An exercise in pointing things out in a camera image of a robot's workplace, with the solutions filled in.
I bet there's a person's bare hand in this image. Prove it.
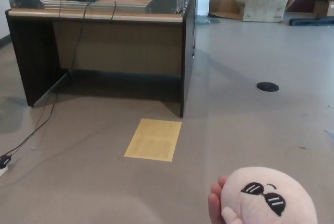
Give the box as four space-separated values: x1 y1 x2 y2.
207 176 230 224

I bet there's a pink plush dumpling with sunglasses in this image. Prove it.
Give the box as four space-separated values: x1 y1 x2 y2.
221 166 318 224

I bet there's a yellow paper sheet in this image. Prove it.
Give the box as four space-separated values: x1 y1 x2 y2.
123 118 183 162

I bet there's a round black floor cover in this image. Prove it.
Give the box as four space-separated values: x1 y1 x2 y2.
256 81 280 93

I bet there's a clear plastic bag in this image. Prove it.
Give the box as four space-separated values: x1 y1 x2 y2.
195 15 221 25

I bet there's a dark wooden desk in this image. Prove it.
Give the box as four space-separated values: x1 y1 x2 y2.
5 0 199 118

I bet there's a flattened brown cardboard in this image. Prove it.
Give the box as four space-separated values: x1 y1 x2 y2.
209 0 244 19

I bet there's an open white cardboard box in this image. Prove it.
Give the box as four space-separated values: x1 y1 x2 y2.
233 0 295 22

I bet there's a black power adapter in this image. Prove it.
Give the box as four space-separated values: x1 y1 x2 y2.
0 155 13 169

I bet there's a small brown cardboard box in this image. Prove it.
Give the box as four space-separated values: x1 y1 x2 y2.
313 0 334 18

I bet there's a black cable on desk side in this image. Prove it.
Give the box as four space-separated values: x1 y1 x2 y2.
191 0 197 58

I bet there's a thin black power cable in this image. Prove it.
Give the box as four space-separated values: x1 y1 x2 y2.
5 1 92 157

